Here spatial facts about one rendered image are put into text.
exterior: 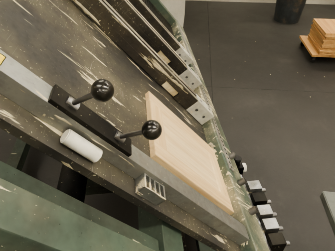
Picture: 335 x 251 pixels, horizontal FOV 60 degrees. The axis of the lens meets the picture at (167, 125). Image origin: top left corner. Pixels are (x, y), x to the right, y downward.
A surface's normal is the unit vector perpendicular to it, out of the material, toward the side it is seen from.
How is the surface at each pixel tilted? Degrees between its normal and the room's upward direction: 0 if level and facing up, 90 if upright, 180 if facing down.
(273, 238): 0
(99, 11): 90
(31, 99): 90
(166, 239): 50
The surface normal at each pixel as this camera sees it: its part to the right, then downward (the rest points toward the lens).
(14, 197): 0.76, -0.54
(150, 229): -0.64, -0.55
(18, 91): 0.11, 0.64
